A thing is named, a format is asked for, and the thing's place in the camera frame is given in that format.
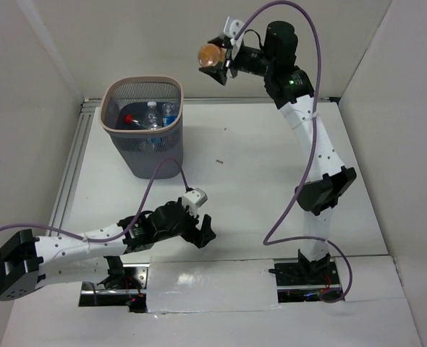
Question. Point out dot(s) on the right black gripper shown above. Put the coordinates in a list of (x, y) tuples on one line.
[(218, 73)]

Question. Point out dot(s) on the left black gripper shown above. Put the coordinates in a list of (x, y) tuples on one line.
[(193, 227)]

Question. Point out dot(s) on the orange plastic bottle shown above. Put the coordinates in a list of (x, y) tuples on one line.
[(210, 55)]

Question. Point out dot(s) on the blue cap water bottle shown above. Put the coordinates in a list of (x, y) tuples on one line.
[(169, 112)]

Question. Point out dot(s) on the crushed blue label bottle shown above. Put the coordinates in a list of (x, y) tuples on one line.
[(152, 119)]

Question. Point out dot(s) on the red cap clear bottle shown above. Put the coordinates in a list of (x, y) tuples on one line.
[(132, 123)]

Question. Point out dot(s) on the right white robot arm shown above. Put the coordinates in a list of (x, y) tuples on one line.
[(289, 87)]

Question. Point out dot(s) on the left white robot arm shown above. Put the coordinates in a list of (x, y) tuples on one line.
[(28, 262)]

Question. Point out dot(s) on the grey mesh waste bin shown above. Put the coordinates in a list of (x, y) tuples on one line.
[(143, 150)]

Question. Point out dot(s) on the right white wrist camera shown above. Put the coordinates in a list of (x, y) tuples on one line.
[(233, 30)]

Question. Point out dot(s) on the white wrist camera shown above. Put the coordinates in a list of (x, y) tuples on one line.
[(193, 200), (233, 30)]

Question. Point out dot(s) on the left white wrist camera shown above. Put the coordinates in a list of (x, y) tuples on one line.
[(193, 200)]

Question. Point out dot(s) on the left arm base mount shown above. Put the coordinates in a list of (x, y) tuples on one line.
[(125, 286)]

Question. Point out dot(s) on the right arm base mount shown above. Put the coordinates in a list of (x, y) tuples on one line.
[(301, 280)]

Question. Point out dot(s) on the aluminium frame rail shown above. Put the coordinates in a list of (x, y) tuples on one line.
[(68, 184)]

